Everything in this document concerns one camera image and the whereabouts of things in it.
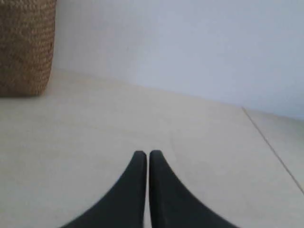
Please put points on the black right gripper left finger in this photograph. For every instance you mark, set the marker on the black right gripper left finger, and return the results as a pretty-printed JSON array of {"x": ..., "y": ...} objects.
[{"x": 123, "y": 205}]

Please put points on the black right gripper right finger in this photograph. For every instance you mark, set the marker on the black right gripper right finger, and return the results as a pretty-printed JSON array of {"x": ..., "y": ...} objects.
[{"x": 172, "y": 205}]

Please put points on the brown woven wicker basket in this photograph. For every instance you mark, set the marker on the brown woven wicker basket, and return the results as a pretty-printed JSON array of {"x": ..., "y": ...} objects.
[{"x": 27, "y": 34}]

